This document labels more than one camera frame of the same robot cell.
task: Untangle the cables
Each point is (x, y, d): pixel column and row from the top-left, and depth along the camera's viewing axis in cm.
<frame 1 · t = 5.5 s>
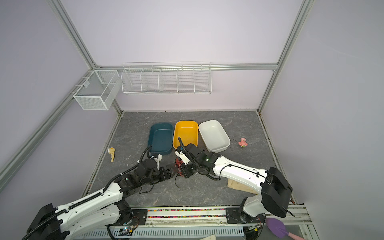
left hand: (172, 174, 79), fingers open
right hand: (181, 170, 77), fingers closed
white plastic tub: (214, 135, 107), on the table
yellow plastic tub: (187, 131, 107), point 3 cm above the table
teal plastic tub: (159, 136, 110), on the table
pink toy figure: (243, 142, 101), point 3 cm above the table
yellow toy figure: (111, 151, 98), point 2 cm above the table

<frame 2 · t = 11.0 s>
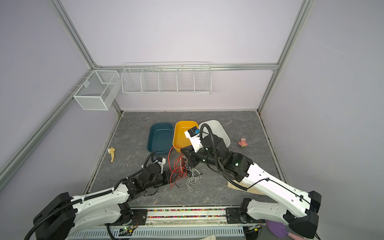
left hand: (176, 177, 81), fingers open
right hand: (180, 151, 63), fingers closed
the named things where they were.

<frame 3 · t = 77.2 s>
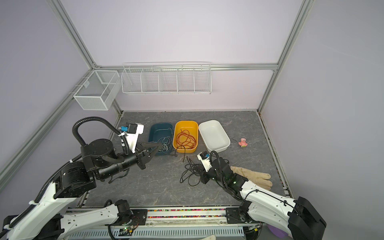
left hand: (159, 149, 53), fingers closed
right hand: (195, 168, 78), fingers closed
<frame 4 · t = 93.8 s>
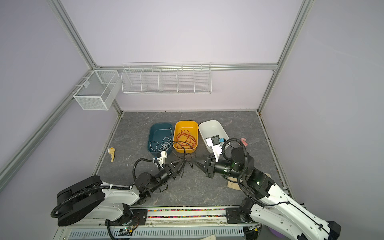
left hand: (186, 163, 69), fingers open
right hand: (191, 162, 58), fingers closed
